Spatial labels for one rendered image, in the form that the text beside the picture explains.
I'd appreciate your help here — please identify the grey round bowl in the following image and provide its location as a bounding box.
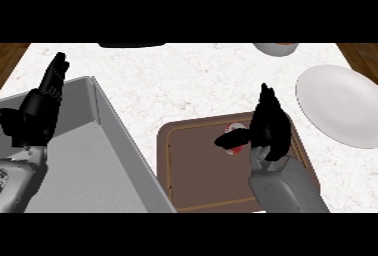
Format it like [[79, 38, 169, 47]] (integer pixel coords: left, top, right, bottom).
[[253, 43, 300, 58]]

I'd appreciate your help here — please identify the brown rectangular tray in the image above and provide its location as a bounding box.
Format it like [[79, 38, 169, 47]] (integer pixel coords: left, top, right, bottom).
[[156, 111, 322, 214]]

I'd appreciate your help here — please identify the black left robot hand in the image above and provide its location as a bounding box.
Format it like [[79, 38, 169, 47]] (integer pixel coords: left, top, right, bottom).
[[0, 51, 71, 149]]

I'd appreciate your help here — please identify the white round plate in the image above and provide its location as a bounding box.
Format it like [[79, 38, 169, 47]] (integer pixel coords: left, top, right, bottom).
[[294, 64, 378, 150]]

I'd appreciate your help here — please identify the red and white can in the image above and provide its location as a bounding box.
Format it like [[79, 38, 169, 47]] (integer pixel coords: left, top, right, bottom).
[[223, 122, 250, 156]]

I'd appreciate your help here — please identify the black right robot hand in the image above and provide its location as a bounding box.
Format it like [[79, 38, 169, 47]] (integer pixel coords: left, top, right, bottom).
[[215, 83, 294, 162]]

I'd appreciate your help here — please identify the grey sink basin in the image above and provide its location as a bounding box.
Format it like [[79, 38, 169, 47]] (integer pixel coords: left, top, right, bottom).
[[0, 75, 178, 214]]

